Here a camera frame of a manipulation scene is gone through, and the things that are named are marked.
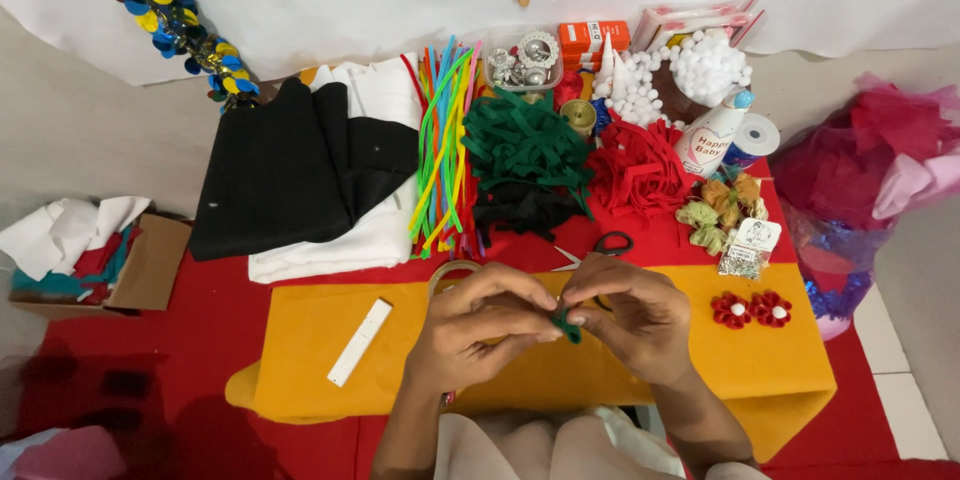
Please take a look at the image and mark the person's right hand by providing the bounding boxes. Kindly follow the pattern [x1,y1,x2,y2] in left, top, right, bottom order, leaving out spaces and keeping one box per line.
[559,254,696,389]

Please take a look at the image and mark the person's left hand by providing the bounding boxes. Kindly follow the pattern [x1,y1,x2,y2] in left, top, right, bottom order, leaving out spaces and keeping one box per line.
[403,262,565,399]

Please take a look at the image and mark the green felt strip piece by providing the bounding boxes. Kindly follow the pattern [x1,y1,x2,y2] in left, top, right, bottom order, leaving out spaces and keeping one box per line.
[550,309,584,345]

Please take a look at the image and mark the yellow felt sheet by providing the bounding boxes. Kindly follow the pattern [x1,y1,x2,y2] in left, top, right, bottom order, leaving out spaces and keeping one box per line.
[225,262,838,465]

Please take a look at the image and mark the clear tape roll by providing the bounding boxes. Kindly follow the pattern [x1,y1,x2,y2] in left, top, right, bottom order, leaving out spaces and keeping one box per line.
[427,259,483,300]

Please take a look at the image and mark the red felt flower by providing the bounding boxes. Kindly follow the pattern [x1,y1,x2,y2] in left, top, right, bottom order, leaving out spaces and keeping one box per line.
[711,291,753,330]
[750,289,793,329]

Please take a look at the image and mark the white glue stick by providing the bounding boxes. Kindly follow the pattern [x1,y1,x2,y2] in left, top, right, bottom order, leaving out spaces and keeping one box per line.
[327,297,394,389]

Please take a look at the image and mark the small bag of pins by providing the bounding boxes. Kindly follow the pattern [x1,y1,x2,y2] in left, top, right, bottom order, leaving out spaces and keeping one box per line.
[717,218,783,281]

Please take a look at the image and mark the pile of black felt strips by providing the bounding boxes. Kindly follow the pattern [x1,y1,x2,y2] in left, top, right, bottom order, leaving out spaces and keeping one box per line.
[472,181,586,245]

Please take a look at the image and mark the bunch of fabric ribbon flowers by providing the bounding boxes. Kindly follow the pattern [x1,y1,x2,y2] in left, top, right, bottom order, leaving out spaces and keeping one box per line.
[675,172,770,258]

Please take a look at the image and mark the person's white clothing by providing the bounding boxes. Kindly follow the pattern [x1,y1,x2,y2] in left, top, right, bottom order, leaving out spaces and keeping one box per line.
[432,405,774,480]

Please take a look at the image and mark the pile of red felt strips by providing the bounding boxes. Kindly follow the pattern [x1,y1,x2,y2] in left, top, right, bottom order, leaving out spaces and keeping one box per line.
[586,111,699,220]

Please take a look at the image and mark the white felt fabric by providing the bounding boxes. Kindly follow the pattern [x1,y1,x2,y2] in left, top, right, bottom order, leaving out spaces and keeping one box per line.
[248,54,425,285]

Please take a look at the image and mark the bundle of colourful pipe cleaners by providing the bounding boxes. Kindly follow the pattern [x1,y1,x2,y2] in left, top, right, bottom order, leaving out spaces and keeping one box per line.
[399,35,485,261]

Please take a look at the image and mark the pile of green felt strips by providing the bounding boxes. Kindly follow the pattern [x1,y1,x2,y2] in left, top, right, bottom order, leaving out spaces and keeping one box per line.
[460,87,597,222]

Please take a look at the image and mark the white powder bottle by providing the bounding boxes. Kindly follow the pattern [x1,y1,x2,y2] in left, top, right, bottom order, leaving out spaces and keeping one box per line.
[672,89,756,179]

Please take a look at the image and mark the gold ribbon roll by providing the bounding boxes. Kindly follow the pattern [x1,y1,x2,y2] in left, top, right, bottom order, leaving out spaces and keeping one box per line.
[559,99,598,140]

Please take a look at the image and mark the white ribbon spool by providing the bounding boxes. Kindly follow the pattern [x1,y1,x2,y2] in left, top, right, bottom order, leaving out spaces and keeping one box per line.
[721,113,781,169]

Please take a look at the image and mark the black felt fabric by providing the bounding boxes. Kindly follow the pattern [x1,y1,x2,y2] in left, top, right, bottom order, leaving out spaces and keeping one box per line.
[188,77,420,262]

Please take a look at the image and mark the red felt sheet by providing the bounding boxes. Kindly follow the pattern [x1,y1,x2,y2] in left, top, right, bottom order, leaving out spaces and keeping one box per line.
[15,157,960,480]

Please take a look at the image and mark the pile of white pompoms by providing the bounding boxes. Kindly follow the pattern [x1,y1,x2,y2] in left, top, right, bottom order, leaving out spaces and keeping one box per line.
[592,28,753,130]

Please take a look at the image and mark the bag of pink red tulle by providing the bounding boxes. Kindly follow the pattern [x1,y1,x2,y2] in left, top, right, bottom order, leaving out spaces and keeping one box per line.
[771,72,960,342]

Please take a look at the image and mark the clear box of silver beads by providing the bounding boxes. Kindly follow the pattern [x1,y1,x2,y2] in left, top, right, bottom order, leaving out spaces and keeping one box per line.
[482,24,564,94]

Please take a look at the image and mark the orange box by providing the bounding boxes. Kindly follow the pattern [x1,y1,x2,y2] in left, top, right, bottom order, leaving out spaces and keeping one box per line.
[558,20,632,72]

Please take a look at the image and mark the clear plastic package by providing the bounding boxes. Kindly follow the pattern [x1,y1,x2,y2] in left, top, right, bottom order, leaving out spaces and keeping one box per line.
[631,0,766,54]

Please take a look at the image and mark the cardboard box of felt scraps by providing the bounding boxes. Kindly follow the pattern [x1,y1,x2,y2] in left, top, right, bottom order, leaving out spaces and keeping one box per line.
[0,195,193,320]

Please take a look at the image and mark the pink cloth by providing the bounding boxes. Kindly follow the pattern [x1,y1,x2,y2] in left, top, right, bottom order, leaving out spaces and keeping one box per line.
[0,425,129,480]

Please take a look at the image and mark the blue gold sequin garland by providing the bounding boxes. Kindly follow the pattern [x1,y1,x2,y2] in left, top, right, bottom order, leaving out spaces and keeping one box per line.
[58,0,261,114]

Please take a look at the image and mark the black handled scissors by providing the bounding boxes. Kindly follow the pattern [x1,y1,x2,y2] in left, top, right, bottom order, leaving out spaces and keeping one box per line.
[551,231,635,273]

